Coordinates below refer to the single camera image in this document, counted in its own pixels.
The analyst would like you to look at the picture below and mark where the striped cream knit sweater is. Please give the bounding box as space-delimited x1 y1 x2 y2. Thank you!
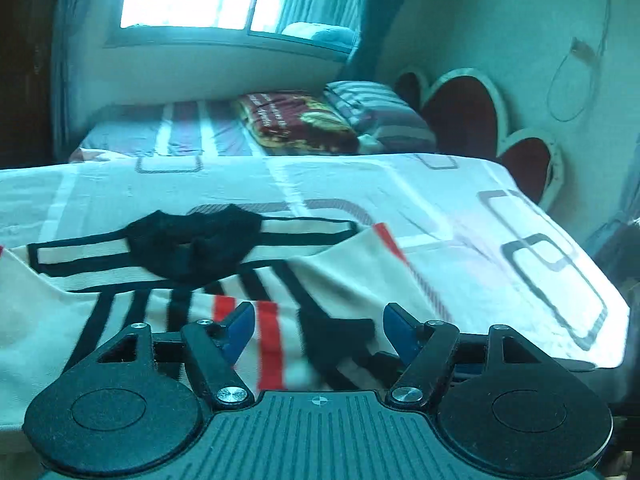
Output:
1 205 447 446

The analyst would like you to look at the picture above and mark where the white patterned bed sheet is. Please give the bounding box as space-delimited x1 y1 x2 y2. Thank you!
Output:
1 155 629 368

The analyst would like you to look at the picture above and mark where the striped far bed sheet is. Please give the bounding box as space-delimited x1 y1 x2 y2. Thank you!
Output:
70 100 266 162

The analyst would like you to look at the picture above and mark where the heart shaped red headboard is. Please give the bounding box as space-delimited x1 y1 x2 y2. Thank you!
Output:
394 68 564 210

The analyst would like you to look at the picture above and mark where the striped pillow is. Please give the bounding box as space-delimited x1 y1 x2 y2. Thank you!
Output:
323 80 437 155

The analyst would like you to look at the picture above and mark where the red folded blanket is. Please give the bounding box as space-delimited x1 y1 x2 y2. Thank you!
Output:
234 92 359 155

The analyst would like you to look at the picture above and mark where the folded cloth on windowsill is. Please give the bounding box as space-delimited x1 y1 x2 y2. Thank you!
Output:
282 22 357 49

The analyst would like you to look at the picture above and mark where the teal left curtain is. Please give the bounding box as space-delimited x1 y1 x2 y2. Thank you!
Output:
50 0 90 162

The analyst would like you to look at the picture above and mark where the dark wooden door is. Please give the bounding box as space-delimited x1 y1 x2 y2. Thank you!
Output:
0 0 58 169

